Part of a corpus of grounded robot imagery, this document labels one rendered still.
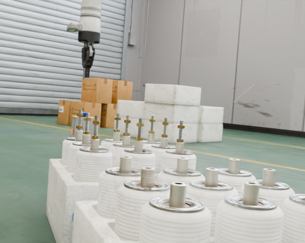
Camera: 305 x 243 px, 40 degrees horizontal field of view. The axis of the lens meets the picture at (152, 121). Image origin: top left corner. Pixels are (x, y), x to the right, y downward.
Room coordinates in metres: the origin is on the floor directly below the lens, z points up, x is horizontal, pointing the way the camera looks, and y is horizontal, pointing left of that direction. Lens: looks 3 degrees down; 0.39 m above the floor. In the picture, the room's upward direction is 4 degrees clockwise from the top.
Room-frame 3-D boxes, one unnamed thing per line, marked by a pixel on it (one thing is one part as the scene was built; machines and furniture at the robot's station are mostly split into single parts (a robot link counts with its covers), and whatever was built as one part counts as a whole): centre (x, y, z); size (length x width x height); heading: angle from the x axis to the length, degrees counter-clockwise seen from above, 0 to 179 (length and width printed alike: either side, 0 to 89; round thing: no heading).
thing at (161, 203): (0.57, -0.04, 0.25); 0.08 x 0.08 x 0.01
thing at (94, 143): (1.08, 0.14, 0.26); 0.02 x 0.02 x 0.03
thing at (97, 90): (5.23, 0.71, 0.45); 0.30 x 0.24 x 0.30; 48
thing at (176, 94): (4.16, -0.18, 0.45); 0.39 x 0.39 x 0.18; 47
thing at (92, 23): (1.47, 0.26, 0.64); 0.11 x 0.09 x 0.06; 110
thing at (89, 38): (1.47, 0.24, 0.56); 0.08 x 0.08 x 0.09
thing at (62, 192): (1.23, 0.07, 0.09); 0.39 x 0.39 x 0.18; 20
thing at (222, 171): (0.88, -0.18, 0.25); 0.08 x 0.08 x 0.01
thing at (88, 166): (1.08, 0.14, 0.16); 0.10 x 0.10 x 0.18
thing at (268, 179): (0.77, -0.22, 0.26); 0.02 x 0.02 x 0.03
